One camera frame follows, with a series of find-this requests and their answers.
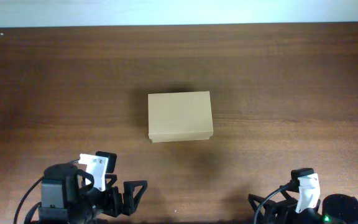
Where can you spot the brown cardboard box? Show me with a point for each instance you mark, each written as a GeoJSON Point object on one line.
{"type": "Point", "coordinates": [183, 116]}

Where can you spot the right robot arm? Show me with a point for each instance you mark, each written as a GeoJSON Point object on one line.
{"type": "Point", "coordinates": [335, 208]}

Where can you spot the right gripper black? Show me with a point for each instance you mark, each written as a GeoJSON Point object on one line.
{"type": "Point", "coordinates": [272, 211]}

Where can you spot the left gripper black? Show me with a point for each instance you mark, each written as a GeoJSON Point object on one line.
{"type": "Point", "coordinates": [117, 200]}

